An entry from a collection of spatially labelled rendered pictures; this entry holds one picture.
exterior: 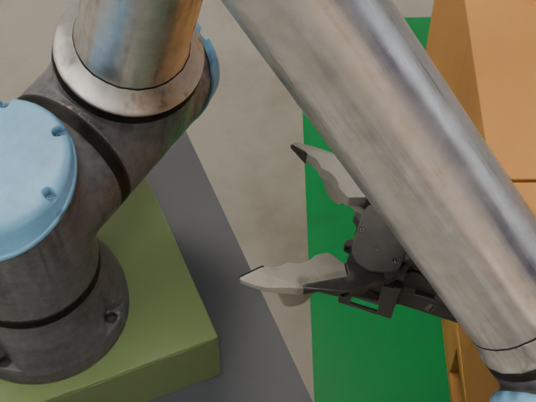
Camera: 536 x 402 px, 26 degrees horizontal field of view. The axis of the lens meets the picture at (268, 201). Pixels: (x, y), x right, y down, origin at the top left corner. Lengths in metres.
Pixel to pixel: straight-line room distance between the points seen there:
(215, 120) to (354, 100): 1.80
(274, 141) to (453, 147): 1.74
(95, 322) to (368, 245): 0.35
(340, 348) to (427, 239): 1.46
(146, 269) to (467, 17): 0.86
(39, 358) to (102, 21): 0.38
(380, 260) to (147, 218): 0.42
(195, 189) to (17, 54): 1.24
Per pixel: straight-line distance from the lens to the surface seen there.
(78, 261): 1.16
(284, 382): 1.36
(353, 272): 1.01
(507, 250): 0.77
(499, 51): 1.94
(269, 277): 1.00
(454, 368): 2.18
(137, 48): 1.06
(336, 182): 1.06
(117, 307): 1.28
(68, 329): 1.23
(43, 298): 1.17
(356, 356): 2.21
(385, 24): 0.71
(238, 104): 2.52
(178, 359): 1.29
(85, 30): 1.09
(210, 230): 1.46
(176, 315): 1.29
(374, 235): 1.03
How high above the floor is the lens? 1.99
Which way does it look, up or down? 57 degrees down
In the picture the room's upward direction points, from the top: straight up
